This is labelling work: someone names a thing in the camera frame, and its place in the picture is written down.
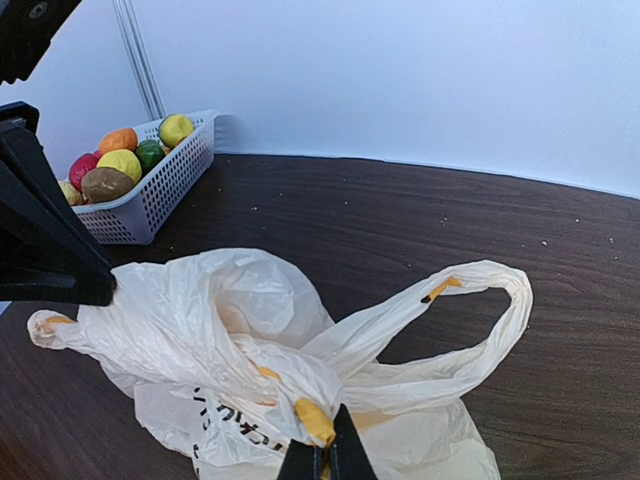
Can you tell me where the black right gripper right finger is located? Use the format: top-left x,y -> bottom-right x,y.
329,404 -> 378,480

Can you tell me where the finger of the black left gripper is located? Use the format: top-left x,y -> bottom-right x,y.
0,0 -> 80,84
1,102 -> 117,306

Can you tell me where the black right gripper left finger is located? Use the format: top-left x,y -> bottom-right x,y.
276,440 -> 325,480

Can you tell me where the cream printed plastic bag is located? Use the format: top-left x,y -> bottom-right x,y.
27,248 -> 533,479

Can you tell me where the orange toy fruit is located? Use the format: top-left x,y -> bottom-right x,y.
99,128 -> 138,155

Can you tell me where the pale yellow toy fruit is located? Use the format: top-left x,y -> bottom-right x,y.
58,181 -> 85,207

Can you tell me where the red toy fruit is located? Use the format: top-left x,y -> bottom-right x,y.
68,150 -> 101,192

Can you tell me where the yellow green toy fruit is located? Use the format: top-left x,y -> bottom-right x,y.
158,114 -> 195,149

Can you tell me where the brown toy potato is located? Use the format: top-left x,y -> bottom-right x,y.
81,167 -> 135,204

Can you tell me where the white perforated plastic basket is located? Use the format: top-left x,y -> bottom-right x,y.
72,109 -> 218,245

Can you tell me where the yellow toy lemon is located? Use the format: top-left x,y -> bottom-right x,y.
97,149 -> 142,184

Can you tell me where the green toy pepper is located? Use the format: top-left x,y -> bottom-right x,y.
135,139 -> 166,176

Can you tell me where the left aluminium frame post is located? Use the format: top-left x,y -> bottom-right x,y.
111,0 -> 165,120

